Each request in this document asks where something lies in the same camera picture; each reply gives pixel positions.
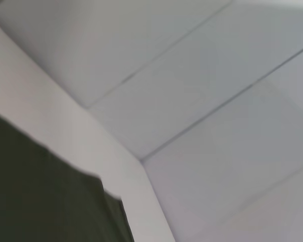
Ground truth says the dark green t-shirt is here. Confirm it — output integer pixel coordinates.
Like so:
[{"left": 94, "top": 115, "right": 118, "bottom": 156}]
[{"left": 0, "top": 110, "right": 136, "bottom": 242}]

